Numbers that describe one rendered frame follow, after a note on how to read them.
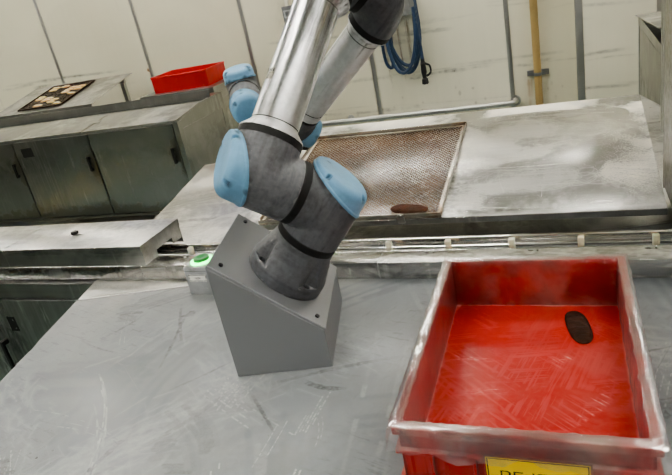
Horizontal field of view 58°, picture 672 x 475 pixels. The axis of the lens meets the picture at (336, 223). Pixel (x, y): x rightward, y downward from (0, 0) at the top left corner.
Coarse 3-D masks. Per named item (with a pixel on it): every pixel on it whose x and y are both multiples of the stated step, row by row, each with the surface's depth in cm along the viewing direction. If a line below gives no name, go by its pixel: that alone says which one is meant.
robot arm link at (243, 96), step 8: (232, 88) 139; (240, 88) 136; (248, 88) 135; (256, 88) 138; (232, 96) 135; (240, 96) 132; (248, 96) 132; (256, 96) 133; (232, 104) 132; (240, 104) 132; (248, 104) 132; (232, 112) 133; (240, 112) 133; (248, 112) 133; (240, 120) 134
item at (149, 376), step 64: (64, 320) 148; (128, 320) 141; (192, 320) 135; (384, 320) 120; (0, 384) 126; (64, 384) 121; (128, 384) 116; (192, 384) 112; (256, 384) 109; (320, 384) 105; (384, 384) 102; (0, 448) 106; (64, 448) 102; (128, 448) 99; (192, 448) 96; (256, 448) 93; (320, 448) 91; (384, 448) 88
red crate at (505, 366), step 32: (480, 320) 113; (512, 320) 111; (544, 320) 109; (608, 320) 105; (448, 352) 106; (480, 352) 104; (512, 352) 102; (544, 352) 101; (576, 352) 99; (608, 352) 98; (448, 384) 98; (480, 384) 96; (512, 384) 95; (544, 384) 94; (576, 384) 92; (608, 384) 91; (448, 416) 91; (480, 416) 90; (512, 416) 89; (544, 416) 87; (576, 416) 86; (608, 416) 85
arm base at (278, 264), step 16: (272, 240) 109; (288, 240) 106; (256, 256) 109; (272, 256) 107; (288, 256) 106; (304, 256) 106; (320, 256) 107; (256, 272) 109; (272, 272) 107; (288, 272) 107; (304, 272) 107; (320, 272) 109; (272, 288) 107; (288, 288) 107; (304, 288) 108; (320, 288) 112
